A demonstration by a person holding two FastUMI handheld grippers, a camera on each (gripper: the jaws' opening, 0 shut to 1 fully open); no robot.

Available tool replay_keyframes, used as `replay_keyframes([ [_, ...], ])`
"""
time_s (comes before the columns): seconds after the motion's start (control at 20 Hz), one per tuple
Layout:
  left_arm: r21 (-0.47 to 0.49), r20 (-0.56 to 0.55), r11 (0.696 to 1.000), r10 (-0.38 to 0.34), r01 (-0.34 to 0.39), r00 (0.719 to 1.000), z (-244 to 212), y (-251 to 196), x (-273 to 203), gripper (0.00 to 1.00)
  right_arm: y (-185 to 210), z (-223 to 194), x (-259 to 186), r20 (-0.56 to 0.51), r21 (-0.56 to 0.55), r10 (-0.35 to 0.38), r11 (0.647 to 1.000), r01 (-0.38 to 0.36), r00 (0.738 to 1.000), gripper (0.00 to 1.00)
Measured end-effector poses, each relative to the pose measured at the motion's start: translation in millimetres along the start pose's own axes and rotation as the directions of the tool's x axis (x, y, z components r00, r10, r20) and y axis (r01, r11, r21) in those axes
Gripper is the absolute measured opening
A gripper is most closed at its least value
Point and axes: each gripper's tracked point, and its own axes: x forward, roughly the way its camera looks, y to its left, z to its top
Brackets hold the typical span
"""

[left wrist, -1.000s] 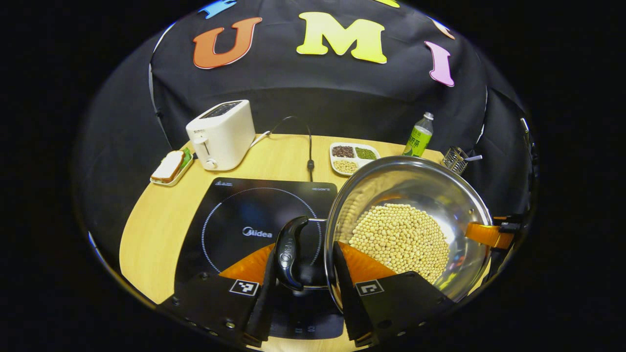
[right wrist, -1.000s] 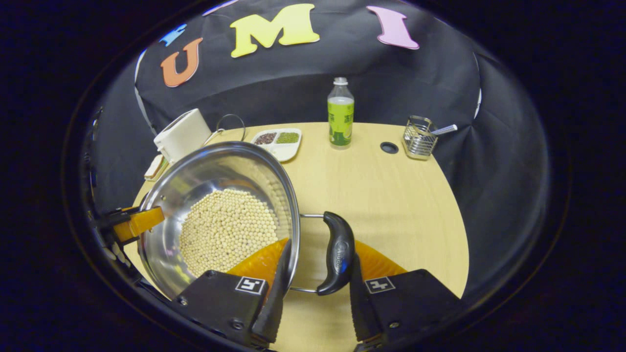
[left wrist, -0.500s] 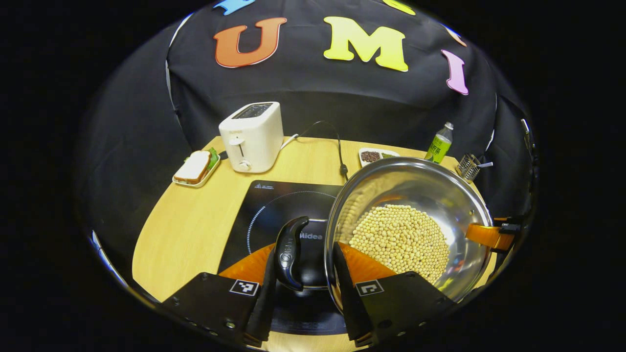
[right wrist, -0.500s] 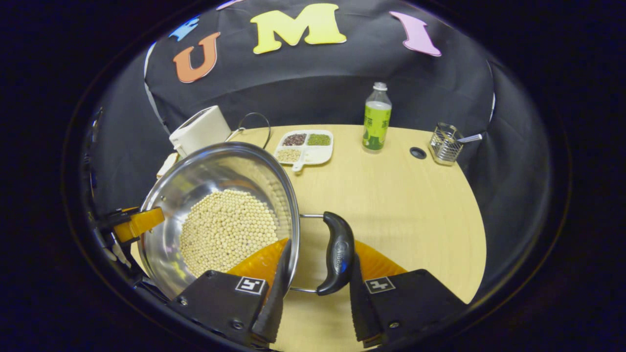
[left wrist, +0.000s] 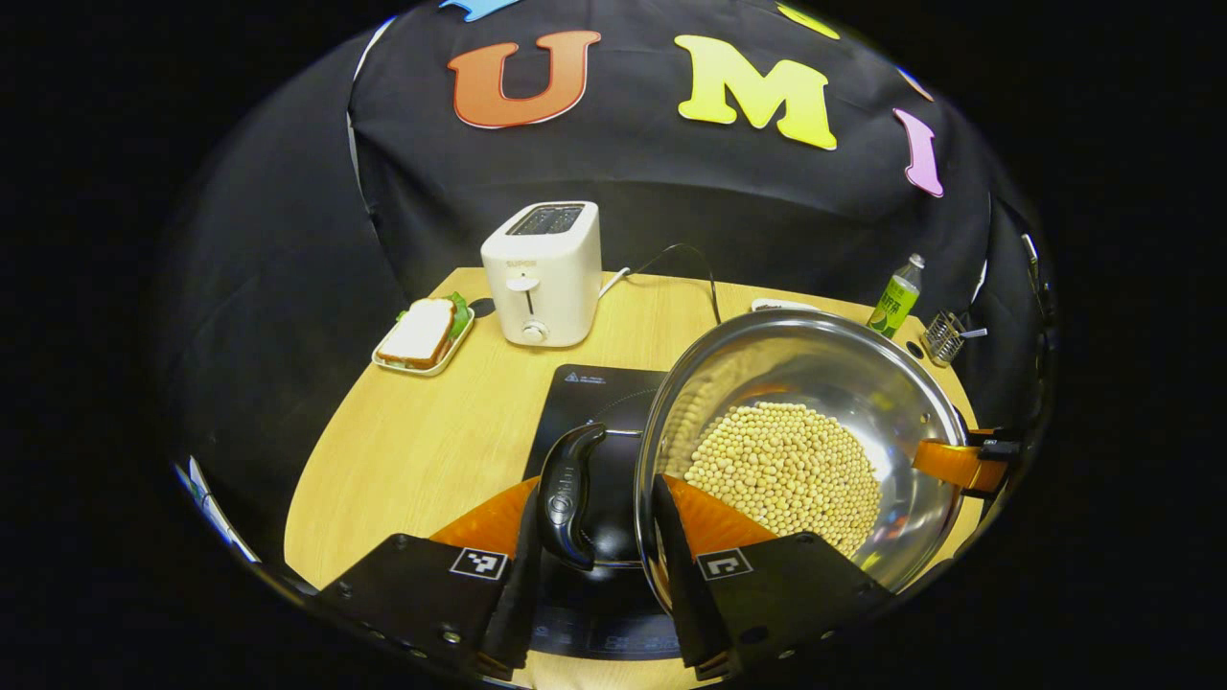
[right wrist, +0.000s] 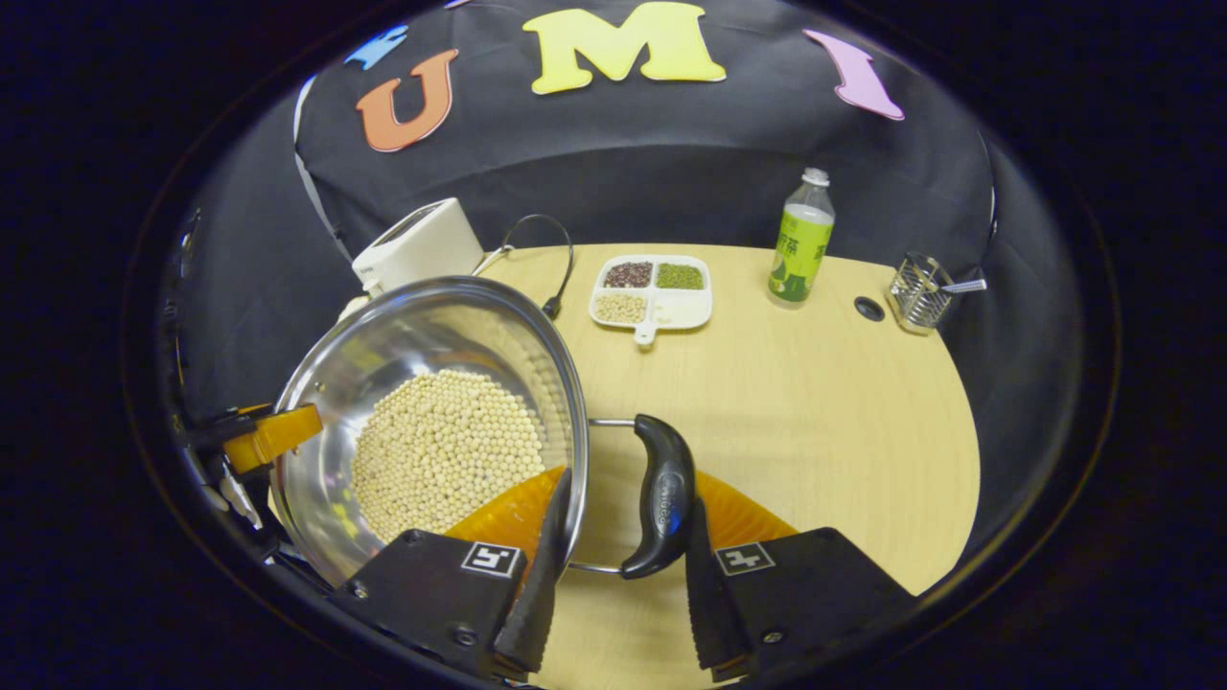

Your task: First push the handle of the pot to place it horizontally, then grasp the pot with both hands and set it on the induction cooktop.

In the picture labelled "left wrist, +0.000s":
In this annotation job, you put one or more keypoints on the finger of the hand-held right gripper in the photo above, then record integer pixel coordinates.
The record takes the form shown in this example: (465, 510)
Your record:
(949, 463)

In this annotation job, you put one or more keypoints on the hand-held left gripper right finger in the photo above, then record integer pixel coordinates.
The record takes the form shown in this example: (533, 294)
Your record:
(685, 585)

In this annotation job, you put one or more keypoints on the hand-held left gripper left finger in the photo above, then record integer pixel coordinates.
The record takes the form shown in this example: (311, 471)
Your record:
(522, 585)

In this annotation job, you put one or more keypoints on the stainless steel pot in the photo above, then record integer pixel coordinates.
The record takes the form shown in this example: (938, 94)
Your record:
(853, 379)

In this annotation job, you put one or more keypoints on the black induction cooktop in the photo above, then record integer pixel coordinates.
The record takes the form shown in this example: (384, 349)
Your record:
(585, 402)

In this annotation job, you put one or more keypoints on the black round table grommet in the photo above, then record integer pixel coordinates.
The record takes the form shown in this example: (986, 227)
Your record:
(481, 308)
(912, 349)

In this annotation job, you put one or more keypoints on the pile of soybeans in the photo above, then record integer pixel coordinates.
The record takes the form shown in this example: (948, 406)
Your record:
(786, 474)

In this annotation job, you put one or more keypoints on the green drink bottle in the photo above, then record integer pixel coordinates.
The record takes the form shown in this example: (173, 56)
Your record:
(896, 302)

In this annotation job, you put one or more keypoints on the white divided bean dish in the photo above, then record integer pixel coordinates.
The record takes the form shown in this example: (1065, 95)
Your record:
(781, 305)

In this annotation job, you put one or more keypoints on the white rectangular plate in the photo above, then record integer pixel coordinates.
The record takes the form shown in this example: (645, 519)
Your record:
(436, 367)

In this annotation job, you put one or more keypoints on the sandwich with lettuce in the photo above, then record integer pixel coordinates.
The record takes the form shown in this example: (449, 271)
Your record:
(420, 333)

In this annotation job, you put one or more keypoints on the white toaster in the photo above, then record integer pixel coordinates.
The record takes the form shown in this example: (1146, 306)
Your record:
(546, 278)

